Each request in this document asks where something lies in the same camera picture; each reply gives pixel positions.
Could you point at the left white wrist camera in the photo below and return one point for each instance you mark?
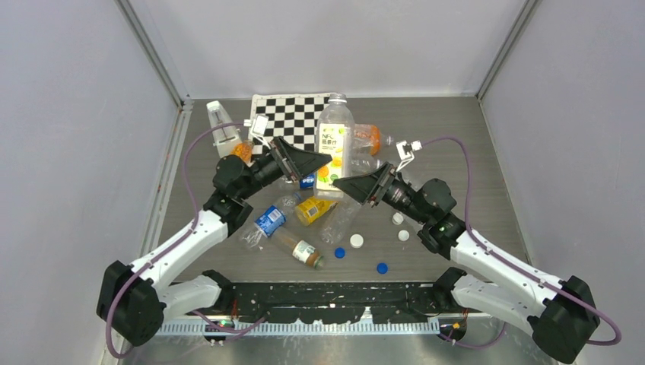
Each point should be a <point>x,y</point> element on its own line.
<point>256,127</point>

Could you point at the brown coffee bottle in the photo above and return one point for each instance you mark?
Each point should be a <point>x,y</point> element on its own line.
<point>298,248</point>

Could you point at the yellow label bottle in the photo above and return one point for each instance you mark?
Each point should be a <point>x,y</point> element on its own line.
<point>312,209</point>

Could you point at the tall clear juice bottle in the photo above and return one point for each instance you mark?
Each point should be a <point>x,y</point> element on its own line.
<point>334,136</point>

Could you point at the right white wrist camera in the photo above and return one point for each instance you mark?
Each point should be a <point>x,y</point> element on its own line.
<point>406,151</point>

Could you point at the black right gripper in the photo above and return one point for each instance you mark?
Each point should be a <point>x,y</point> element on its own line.
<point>372,188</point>

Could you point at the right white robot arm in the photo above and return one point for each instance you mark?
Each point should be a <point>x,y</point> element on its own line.
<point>559,315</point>

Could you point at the black white checkerboard mat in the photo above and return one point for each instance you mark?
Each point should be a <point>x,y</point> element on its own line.
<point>292,117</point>

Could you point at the orange label wide bottle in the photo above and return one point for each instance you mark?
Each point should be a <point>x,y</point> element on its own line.
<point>368,139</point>

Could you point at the blue bottle cap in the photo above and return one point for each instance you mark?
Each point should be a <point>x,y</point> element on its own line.
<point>382,268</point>
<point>339,253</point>

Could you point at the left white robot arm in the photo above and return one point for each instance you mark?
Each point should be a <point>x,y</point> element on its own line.
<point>136,299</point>

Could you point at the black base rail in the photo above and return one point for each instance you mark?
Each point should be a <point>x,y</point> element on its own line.
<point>333,302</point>

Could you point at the clear crumpled plastic bottle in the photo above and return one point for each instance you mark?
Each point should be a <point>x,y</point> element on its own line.
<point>339,221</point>

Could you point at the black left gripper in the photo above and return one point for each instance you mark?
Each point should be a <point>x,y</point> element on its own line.
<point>298,163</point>

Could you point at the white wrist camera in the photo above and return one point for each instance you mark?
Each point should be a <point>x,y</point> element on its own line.
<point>256,127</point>
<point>406,151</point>

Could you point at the blue Pepsi label bottle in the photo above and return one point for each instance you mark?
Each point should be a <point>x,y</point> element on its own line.
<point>284,183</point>

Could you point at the small orange bottle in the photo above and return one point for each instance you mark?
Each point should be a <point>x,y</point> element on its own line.
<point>244,150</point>

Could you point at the clear bottle behind Pepsi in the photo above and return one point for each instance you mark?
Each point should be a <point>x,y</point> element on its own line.
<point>365,164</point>

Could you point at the white metronome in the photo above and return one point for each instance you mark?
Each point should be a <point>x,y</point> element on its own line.
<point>226,137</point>

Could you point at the large white bottle cap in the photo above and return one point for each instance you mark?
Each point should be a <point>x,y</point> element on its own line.
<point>356,241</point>

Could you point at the small white bottle cap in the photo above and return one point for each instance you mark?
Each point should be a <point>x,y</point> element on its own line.
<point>397,218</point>

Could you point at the blue label clear bottle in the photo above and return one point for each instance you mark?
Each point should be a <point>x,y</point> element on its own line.
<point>264,225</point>

